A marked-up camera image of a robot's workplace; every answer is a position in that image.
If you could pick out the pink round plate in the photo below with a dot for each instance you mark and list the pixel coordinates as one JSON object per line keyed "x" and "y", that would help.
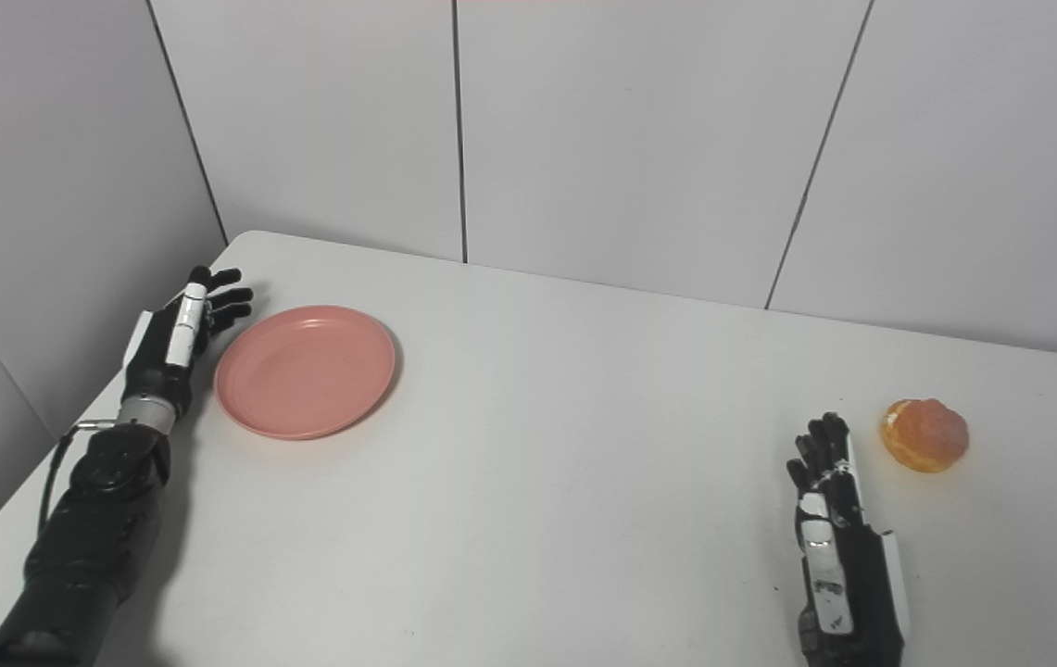
{"x": 305, "y": 371}

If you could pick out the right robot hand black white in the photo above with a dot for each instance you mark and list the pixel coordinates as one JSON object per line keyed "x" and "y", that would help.
{"x": 843, "y": 565}

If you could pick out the orange cream puff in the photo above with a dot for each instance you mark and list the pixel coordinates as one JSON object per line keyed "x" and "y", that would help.
{"x": 924, "y": 434}

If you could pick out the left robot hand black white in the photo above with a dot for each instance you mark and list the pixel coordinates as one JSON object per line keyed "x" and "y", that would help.
{"x": 167, "y": 347}

